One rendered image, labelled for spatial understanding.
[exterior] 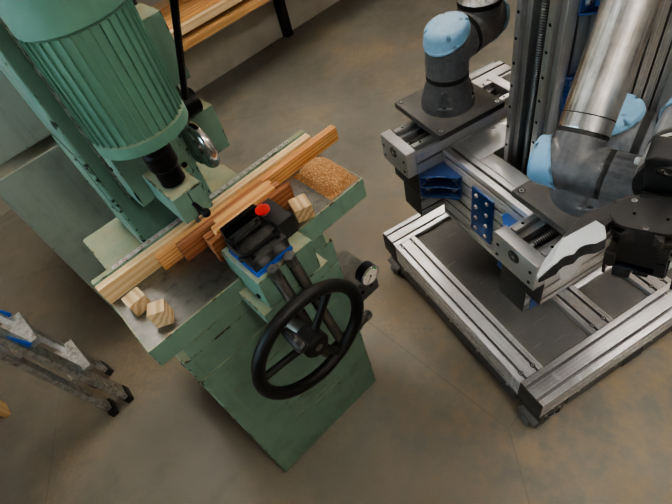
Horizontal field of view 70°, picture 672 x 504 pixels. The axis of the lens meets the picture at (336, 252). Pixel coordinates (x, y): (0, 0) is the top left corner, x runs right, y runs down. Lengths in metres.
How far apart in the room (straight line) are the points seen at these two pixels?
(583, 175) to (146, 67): 0.68
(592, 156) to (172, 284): 0.82
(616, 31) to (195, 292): 0.85
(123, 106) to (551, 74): 0.88
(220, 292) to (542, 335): 1.06
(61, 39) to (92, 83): 0.07
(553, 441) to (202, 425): 1.21
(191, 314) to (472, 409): 1.08
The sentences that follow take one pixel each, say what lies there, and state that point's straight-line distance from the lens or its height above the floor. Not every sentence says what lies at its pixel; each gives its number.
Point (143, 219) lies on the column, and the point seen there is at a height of 0.91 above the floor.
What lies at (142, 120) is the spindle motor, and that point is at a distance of 0.88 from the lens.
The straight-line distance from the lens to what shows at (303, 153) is 1.21.
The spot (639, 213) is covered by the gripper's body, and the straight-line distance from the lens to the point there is 0.59.
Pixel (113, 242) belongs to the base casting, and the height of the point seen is 0.80.
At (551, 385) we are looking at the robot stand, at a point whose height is 0.23.
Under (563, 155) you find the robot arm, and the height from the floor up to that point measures 1.15.
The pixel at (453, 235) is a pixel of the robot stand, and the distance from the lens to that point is 1.91.
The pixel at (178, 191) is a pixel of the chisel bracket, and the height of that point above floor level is 1.07.
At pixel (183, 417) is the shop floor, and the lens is 2.02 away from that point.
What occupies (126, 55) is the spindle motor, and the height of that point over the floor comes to 1.36.
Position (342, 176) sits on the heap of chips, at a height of 0.92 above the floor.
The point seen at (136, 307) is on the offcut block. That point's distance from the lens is 1.07.
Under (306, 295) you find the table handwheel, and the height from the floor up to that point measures 0.95.
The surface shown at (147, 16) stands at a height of 1.30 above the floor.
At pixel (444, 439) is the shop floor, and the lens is 1.75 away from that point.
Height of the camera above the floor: 1.66
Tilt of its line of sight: 49 degrees down
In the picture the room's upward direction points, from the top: 17 degrees counter-clockwise
